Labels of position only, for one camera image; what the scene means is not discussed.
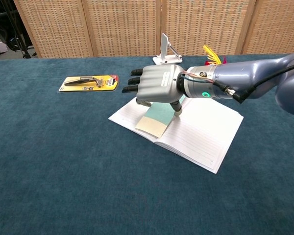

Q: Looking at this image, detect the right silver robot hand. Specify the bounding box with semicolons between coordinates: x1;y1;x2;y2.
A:
122;64;185;117

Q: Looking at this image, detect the light blue bookmark with tassel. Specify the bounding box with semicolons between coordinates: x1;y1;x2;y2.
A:
134;94;187;139

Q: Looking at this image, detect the white folding phone stand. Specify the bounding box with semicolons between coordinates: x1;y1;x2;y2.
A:
152;33;183;66

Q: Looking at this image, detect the colourful feather shuttlecock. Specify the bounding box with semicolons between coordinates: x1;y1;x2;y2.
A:
202;44;228;67

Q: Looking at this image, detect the wooden woven folding screen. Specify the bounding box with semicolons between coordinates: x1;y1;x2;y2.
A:
13;0;294;59

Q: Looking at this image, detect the open white lined notebook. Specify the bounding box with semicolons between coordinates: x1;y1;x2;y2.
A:
108;95;245;175

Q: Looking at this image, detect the razor in yellow blister pack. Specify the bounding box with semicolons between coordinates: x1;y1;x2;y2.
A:
57;74;120;94

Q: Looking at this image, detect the dark blue table mat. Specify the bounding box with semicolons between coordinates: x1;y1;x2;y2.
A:
0;53;294;235

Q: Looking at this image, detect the black tripod stand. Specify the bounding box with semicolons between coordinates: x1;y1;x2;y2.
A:
0;0;38;60

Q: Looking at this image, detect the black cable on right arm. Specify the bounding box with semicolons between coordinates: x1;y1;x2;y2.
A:
213;61;294;104

